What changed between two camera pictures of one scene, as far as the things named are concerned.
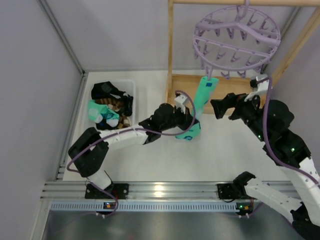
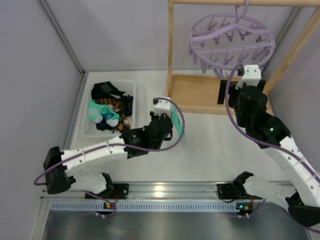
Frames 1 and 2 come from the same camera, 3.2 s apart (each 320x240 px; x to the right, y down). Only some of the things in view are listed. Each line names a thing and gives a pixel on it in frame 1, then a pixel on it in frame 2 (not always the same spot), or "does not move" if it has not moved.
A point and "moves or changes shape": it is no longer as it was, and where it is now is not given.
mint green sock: (206, 87) moves or changes shape
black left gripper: (182, 117) → (163, 117)
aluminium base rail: (136, 190) does not move
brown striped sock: (116, 105) does not move
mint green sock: (96, 111) does not move
